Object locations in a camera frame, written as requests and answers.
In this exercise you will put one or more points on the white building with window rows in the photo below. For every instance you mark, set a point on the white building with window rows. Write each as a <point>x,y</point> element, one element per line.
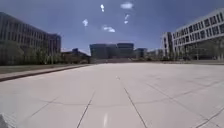
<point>200,33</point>

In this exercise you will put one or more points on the small grey building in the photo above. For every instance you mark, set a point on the small grey building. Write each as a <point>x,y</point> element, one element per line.
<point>140,53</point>

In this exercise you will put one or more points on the low dark building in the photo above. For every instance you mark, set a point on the low dark building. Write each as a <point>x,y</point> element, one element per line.
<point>76,53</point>

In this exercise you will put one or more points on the grass strip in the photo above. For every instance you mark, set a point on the grass strip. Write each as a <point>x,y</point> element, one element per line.
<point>20,68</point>

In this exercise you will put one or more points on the large grey building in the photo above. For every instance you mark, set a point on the large grey building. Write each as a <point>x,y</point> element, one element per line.
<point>20,33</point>

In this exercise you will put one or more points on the pale paved plaza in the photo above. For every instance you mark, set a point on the pale paved plaza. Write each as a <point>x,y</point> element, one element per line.
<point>113,96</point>

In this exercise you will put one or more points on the dark glass building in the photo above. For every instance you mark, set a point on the dark glass building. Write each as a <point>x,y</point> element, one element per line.
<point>111,51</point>

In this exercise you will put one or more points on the row of trees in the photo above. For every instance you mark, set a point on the row of trees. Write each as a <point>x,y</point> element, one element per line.
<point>23,56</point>

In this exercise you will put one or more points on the dark kerb strip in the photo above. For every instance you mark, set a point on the dark kerb strip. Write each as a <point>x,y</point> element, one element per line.
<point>26,74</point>

